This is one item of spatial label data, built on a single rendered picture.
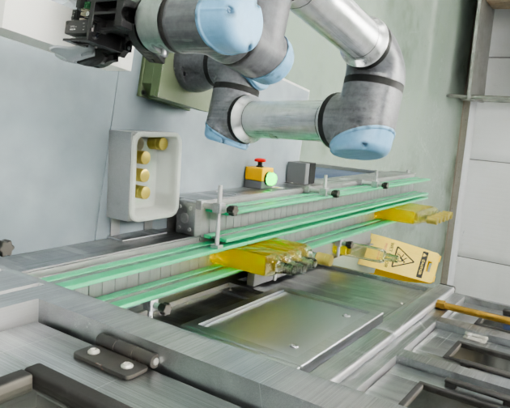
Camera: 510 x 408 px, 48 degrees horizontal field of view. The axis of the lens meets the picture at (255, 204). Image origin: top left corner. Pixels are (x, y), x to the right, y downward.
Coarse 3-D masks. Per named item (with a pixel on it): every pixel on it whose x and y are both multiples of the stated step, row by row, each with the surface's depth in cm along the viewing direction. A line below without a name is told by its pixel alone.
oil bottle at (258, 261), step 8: (240, 248) 158; (248, 248) 158; (216, 256) 160; (224, 256) 159; (232, 256) 157; (240, 256) 155; (248, 256) 154; (256, 256) 152; (264, 256) 151; (272, 256) 152; (224, 264) 159; (232, 264) 157; (240, 264) 156; (248, 264) 154; (256, 264) 153; (264, 264) 151; (272, 264) 150; (256, 272) 153; (264, 272) 152; (272, 272) 151
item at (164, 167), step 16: (144, 144) 149; (176, 144) 150; (160, 160) 154; (176, 160) 151; (160, 176) 154; (176, 176) 151; (160, 192) 155; (176, 192) 152; (144, 208) 152; (160, 208) 154; (176, 208) 153
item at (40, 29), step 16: (0, 0) 78; (16, 0) 78; (32, 0) 80; (48, 0) 82; (0, 16) 77; (16, 16) 78; (32, 16) 81; (48, 16) 83; (64, 16) 85; (0, 32) 81; (16, 32) 79; (32, 32) 81; (48, 32) 83; (64, 32) 85; (48, 48) 87; (112, 64) 93; (128, 64) 96
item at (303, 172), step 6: (288, 162) 214; (294, 162) 213; (300, 162) 213; (306, 162) 215; (288, 168) 214; (294, 168) 213; (300, 168) 211; (306, 168) 211; (312, 168) 215; (288, 174) 214; (294, 174) 213; (300, 174) 212; (306, 174) 211; (312, 174) 215; (288, 180) 215; (294, 180) 213; (300, 180) 212; (306, 180) 212; (312, 180) 216
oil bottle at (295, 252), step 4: (256, 244) 166; (260, 244) 166; (264, 244) 166; (268, 244) 166; (272, 244) 166; (276, 244) 167; (280, 244) 167; (272, 248) 163; (276, 248) 163; (280, 248) 163; (284, 248) 163; (288, 248) 164; (292, 248) 164; (296, 248) 165; (288, 252) 161; (292, 252) 160; (296, 252) 161; (300, 252) 162; (292, 256) 160; (296, 256) 160; (296, 260) 160
